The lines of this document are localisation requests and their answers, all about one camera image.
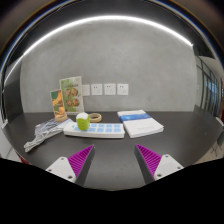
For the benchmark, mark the white power strip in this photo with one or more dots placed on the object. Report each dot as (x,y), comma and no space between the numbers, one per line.
(96,130)

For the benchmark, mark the green white charger plug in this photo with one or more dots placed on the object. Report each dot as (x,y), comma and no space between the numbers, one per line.
(83,121)

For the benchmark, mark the roll of tape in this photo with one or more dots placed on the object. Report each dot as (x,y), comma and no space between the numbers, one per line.
(95,117)

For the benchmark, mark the clear plastic bag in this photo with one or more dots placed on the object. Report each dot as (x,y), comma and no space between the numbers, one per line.
(49,125)

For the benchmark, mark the glass window partition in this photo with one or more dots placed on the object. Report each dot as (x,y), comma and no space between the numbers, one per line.
(209,84)

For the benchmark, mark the blue white booklet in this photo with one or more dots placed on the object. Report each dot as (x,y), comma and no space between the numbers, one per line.
(132,115)

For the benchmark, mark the small orange menu stand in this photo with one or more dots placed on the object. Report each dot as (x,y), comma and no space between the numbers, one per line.
(58,106)

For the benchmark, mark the large green menu card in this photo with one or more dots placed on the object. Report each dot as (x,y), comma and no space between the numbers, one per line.
(72,94)

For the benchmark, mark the white wall socket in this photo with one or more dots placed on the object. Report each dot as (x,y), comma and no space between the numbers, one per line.
(122,89)
(109,89)
(96,89)
(86,90)

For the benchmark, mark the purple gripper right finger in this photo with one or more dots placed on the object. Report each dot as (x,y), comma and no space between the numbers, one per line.
(153,165)

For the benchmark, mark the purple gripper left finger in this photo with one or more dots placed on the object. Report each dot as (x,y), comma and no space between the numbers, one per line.
(74,168)

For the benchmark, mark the ceiling light strip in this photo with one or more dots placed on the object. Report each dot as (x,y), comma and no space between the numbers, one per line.
(118,19)

